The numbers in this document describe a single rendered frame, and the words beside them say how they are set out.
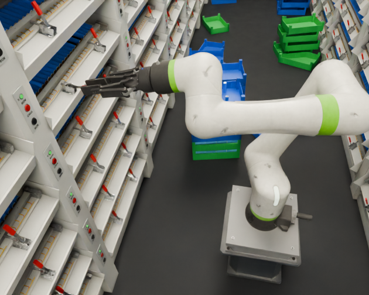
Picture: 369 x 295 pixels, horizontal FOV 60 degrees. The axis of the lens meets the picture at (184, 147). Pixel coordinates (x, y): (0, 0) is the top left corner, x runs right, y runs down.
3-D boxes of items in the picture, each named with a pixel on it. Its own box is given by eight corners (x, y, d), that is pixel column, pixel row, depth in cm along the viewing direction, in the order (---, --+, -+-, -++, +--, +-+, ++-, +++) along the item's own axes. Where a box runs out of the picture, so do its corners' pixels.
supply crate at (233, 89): (239, 88, 190) (239, 76, 185) (243, 108, 176) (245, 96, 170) (188, 91, 191) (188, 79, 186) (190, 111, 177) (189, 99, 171)
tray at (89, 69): (119, 43, 134) (121, 22, 128) (52, 141, 92) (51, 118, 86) (72, 27, 133) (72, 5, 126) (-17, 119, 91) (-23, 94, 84)
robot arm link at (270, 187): (274, 187, 134) (284, 158, 119) (286, 220, 124) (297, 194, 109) (244, 189, 134) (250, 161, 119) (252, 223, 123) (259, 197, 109)
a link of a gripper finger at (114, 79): (134, 74, 93) (136, 72, 94) (103, 75, 98) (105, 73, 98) (139, 86, 96) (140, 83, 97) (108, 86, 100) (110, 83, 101)
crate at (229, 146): (235, 127, 213) (236, 119, 207) (240, 149, 199) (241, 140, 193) (191, 130, 214) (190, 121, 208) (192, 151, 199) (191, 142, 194)
